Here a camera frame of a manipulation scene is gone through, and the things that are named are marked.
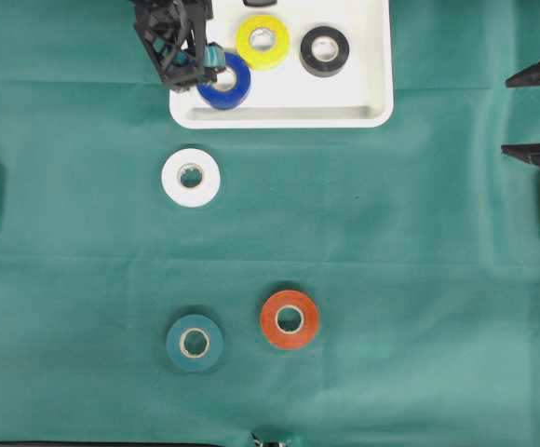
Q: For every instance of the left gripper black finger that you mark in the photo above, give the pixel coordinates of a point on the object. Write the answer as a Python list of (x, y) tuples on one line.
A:
[(174, 36)]

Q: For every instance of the metal clamp at table edge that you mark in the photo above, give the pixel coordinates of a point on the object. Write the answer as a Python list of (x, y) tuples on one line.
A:
[(271, 439)]

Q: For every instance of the black tape roll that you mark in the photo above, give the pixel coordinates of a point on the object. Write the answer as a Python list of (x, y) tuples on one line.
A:
[(324, 51)]

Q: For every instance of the blue tape roll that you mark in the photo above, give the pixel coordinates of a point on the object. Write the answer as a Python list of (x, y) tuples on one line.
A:
[(229, 98)]

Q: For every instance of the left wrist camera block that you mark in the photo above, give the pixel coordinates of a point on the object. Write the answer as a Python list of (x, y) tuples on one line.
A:
[(259, 3)]

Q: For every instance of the yellow tape roll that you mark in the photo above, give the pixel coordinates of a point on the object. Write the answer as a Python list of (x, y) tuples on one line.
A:
[(262, 41)]

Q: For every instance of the teal green tape roll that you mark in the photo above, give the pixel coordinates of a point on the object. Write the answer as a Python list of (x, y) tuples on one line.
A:
[(194, 343)]

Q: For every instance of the green table cloth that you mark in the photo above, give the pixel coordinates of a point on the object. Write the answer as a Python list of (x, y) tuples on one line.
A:
[(418, 241)]

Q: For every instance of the white tape roll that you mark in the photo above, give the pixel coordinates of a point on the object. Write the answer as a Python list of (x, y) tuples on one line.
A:
[(191, 178)]

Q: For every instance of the orange tape roll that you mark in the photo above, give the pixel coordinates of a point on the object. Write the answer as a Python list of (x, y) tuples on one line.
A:
[(289, 320)]

